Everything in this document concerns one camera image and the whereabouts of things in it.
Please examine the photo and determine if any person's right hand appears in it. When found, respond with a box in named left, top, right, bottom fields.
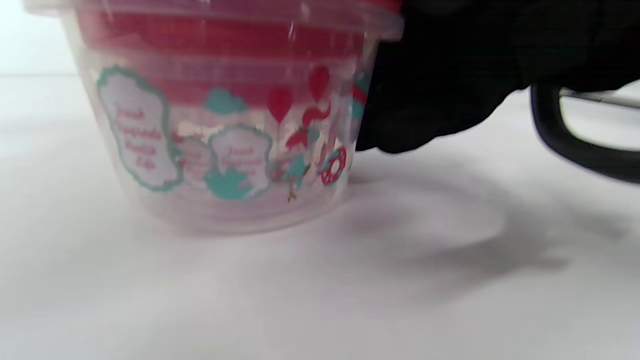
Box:
left=356, top=0, right=640, bottom=155

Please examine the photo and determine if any large red container lid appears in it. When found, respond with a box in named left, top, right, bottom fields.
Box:
left=75, top=0, right=403, bottom=13

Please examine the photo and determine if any medium clear food storage container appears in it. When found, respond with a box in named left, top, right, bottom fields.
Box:
left=82, top=47, right=363, bottom=221

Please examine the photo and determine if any large clear food storage container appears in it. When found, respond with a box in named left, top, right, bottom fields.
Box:
left=22, top=0, right=406, bottom=236

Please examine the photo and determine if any black strap loop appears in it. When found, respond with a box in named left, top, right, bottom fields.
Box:
left=530, top=82, right=640, bottom=185

